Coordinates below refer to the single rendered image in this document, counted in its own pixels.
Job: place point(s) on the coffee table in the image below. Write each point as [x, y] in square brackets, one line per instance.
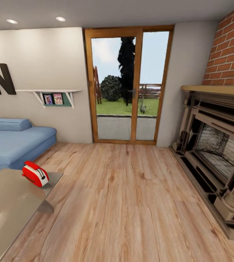
[20, 199]

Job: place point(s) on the wood fireplace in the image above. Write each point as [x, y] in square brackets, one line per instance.
[205, 151]

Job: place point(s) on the picture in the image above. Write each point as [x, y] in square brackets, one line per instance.
[57, 98]
[48, 99]

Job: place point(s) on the radio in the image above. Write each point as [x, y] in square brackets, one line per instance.
[35, 174]

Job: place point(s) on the sofa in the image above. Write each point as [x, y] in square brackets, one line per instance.
[21, 142]

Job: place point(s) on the door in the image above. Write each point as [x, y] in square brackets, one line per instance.
[127, 69]

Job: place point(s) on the shelf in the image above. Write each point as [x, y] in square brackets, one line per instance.
[67, 96]

